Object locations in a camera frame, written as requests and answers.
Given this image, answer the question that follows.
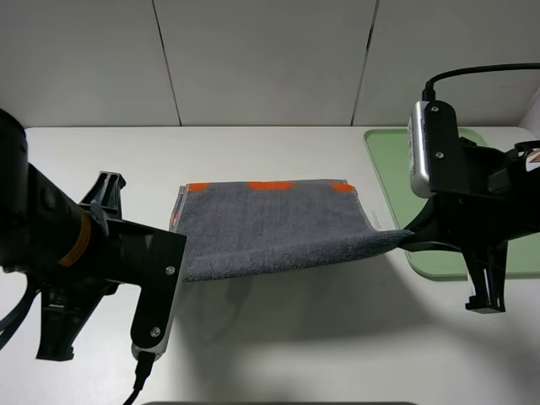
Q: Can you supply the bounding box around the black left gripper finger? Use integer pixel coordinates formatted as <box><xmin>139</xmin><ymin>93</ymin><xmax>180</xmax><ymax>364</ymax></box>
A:
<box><xmin>36</xmin><ymin>290</ymin><xmax>104</xmax><ymax>360</ymax></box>
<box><xmin>79</xmin><ymin>171</ymin><xmax>126</xmax><ymax>220</ymax></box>

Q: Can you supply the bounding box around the grey towel with orange pattern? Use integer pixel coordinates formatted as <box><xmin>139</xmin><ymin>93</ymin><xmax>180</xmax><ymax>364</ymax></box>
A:
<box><xmin>170</xmin><ymin>179</ymin><xmax>412</xmax><ymax>283</ymax></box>

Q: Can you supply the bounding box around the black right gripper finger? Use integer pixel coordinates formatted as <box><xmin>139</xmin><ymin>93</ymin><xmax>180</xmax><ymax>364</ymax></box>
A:
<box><xmin>462</xmin><ymin>242</ymin><xmax>506</xmax><ymax>313</ymax></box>
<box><xmin>398</xmin><ymin>228</ymin><xmax>461</xmax><ymax>251</ymax></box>

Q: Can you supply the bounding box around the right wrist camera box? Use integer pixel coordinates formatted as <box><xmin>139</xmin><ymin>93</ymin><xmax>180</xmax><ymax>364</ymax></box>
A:
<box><xmin>408</xmin><ymin>100</ymin><xmax>465</xmax><ymax>198</ymax></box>

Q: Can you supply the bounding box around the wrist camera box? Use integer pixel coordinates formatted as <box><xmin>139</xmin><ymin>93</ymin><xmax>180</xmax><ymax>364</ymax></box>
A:
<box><xmin>408</xmin><ymin>100</ymin><xmax>465</xmax><ymax>198</ymax></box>
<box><xmin>131</xmin><ymin>230</ymin><xmax>186</xmax><ymax>359</ymax></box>

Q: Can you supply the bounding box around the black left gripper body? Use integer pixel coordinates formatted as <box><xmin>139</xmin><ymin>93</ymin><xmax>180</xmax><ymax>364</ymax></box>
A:
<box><xmin>0</xmin><ymin>159</ymin><xmax>186</xmax><ymax>313</ymax></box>

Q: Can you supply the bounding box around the light green plastic tray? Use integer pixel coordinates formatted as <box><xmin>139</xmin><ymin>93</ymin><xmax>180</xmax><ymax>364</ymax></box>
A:
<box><xmin>364</xmin><ymin>128</ymin><xmax>539</xmax><ymax>281</ymax></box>

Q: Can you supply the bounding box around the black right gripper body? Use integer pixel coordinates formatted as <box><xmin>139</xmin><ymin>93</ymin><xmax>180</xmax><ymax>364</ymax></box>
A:
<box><xmin>415</xmin><ymin>138</ymin><xmax>539</xmax><ymax>252</ymax></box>

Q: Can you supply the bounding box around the black left camera cable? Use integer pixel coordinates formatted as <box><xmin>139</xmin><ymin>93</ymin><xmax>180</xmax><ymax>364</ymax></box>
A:
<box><xmin>122</xmin><ymin>352</ymin><xmax>156</xmax><ymax>405</ymax></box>

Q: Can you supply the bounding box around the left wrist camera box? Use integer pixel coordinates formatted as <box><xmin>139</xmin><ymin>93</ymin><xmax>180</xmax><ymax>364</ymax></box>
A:
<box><xmin>131</xmin><ymin>230</ymin><xmax>186</xmax><ymax>359</ymax></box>

